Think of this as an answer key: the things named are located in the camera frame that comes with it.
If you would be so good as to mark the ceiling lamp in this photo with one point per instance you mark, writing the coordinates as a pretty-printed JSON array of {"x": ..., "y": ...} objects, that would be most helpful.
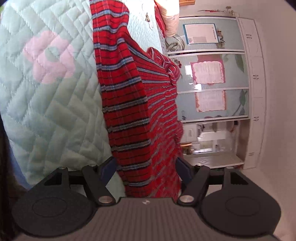
[{"x": 231, "y": 11}]

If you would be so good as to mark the pink-bordered paper poster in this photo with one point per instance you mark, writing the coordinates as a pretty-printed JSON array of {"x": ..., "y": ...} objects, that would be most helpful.
[
  {"x": 208, "y": 72},
  {"x": 210, "y": 100}
]

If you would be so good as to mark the blue-bordered paper poster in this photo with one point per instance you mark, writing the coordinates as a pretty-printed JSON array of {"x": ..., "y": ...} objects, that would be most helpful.
[{"x": 201, "y": 33}]

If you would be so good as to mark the white corner shelf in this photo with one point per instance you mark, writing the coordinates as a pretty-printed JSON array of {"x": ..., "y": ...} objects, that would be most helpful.
[{"x": 219, "y": 161}]

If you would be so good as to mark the red plaid shirt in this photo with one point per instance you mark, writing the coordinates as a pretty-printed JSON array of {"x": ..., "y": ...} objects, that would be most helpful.
[{"x": 124, "y": 104}]

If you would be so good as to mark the red patterned bed sheet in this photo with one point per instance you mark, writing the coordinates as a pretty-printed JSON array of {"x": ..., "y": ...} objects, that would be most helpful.
[{"x": 160, "y": 20}]

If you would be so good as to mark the quilted bee bedspread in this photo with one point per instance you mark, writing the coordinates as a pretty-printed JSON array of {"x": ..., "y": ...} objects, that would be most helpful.
[{"x": 57, "y": 92}]

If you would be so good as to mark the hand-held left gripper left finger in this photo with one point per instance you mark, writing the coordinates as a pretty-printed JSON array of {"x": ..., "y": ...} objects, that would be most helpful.
[{"x": 109, "y": 170}]

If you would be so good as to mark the white overhead cupboards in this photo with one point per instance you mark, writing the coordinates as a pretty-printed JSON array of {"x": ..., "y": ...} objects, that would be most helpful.
[{"x": 254, "y": 92}]

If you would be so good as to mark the sliding door wardrobe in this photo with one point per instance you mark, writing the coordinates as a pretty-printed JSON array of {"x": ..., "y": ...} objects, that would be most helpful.
[{"x": 233, "y": 69}]

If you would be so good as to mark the frog and heart blanket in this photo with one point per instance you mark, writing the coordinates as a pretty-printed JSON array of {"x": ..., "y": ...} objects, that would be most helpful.
[{"x": 164, "y": 45}]

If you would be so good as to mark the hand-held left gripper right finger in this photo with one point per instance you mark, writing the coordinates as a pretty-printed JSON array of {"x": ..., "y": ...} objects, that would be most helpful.
[{"x": 183, "y": 170}]

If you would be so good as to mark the white drawer cabinet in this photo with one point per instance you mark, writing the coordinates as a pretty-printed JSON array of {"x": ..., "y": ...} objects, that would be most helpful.
[{"x": 190, "y": 133}]

